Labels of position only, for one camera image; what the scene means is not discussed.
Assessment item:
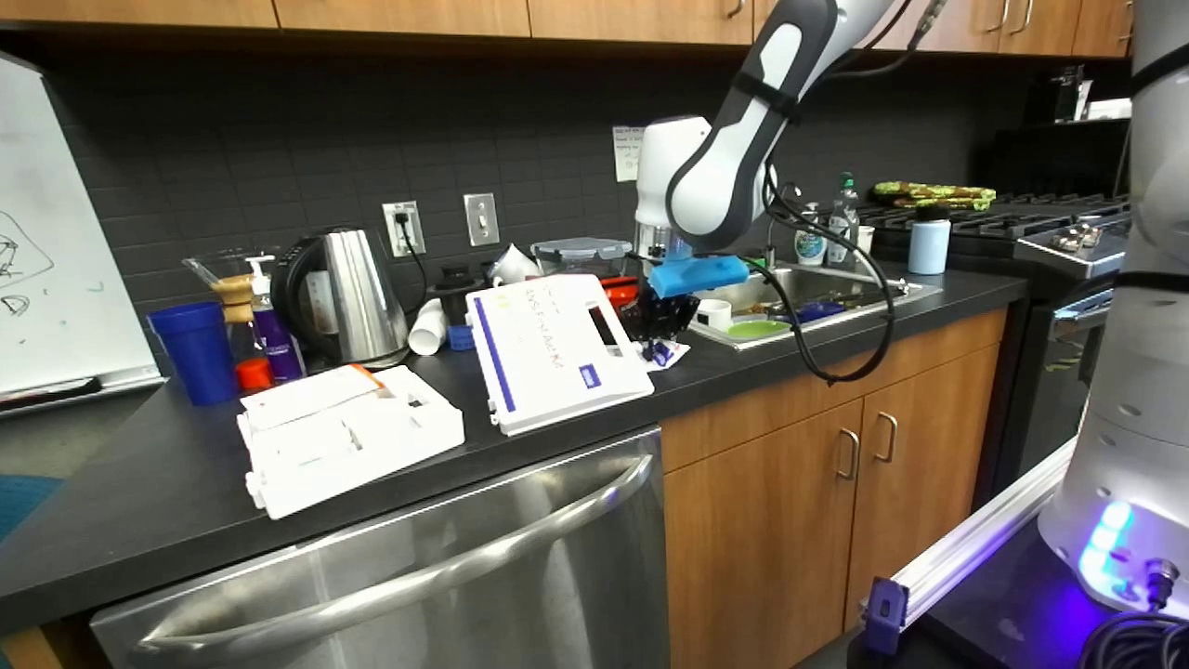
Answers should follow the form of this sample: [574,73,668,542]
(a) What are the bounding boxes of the white first aid box base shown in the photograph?
[236,364,465,521]

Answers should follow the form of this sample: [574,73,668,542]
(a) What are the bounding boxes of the green plastic bowl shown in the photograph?
[723,320,788,342]

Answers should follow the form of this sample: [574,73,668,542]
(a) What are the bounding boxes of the white first aid box lid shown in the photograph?
[465,274,652,436]

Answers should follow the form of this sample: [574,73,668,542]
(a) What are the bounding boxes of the wooden upper cabinets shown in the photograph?
[0,0,1133,60]

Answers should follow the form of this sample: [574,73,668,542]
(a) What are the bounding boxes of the black gas stove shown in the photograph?
[866,179,1133,498]

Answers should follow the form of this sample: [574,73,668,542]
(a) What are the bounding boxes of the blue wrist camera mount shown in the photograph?
[647,252,750,298]

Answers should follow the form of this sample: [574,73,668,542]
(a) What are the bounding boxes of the green cap dish soap bottle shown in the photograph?
[828,172,859,268]

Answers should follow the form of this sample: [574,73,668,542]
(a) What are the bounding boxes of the clear soap pump bottle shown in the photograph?
[793,202,828,268]

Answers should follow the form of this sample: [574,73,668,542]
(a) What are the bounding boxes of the stainless dishwasher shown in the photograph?
[92,433,668,669]

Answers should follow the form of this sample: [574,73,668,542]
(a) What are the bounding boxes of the white note on backsplash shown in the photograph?
[614,127,642,182]

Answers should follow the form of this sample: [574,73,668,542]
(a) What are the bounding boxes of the wooden lower cabinet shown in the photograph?
[660,307,1008,669]

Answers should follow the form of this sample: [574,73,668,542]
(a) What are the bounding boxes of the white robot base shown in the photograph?
[1037,0,1189,617]

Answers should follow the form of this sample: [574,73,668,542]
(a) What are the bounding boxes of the paper towel roll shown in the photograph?
[907,212,949,274]

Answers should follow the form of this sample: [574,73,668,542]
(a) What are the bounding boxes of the white dressing packet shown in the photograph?
[642,340,691,372]

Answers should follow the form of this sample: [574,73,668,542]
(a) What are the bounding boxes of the stainless electric kettle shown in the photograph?
[271,232,406,369]

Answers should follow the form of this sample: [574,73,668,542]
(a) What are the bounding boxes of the stainless steel sink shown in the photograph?
[687,264,936,352]

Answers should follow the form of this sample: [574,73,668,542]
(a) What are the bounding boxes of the whiteboard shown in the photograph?
[0,56,159,410]

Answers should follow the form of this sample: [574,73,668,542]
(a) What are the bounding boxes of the purple soap bottle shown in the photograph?
[247,252,303,384]

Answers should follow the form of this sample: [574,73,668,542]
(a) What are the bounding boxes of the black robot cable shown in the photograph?
[747,160,899,385]

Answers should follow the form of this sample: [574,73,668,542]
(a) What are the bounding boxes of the white mug by kettle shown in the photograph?
[407,298,447,357]

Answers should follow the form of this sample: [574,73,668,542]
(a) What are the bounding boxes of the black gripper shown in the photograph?
[619,294,699,342]

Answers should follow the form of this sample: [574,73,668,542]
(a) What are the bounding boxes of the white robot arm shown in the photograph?
[634,0,890,298]

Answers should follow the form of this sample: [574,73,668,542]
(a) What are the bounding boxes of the white mug in sink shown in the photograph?
[693,298,734,330]

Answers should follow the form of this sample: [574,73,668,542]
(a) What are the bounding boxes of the blue plastic cup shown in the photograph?
[149,301,236,404]

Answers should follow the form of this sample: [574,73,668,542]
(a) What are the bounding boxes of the wall switch plate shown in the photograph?
[465,192,501,249]

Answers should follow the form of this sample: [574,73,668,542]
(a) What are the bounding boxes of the wall outlet plate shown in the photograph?
[382,202,427,255]

